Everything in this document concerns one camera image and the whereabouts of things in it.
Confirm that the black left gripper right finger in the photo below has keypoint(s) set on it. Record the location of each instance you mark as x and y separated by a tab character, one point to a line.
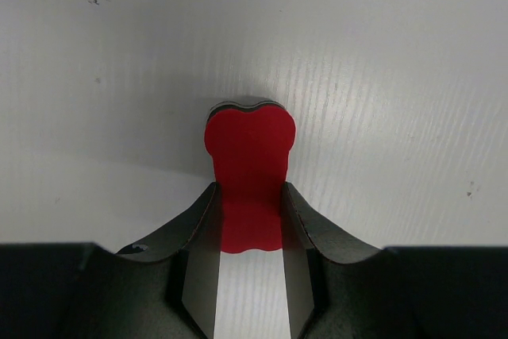
341	287

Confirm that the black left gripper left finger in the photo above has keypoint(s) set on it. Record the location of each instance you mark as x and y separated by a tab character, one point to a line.
161	286

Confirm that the red bone-shaped eraser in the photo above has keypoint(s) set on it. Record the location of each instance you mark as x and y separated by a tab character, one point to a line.
250	145

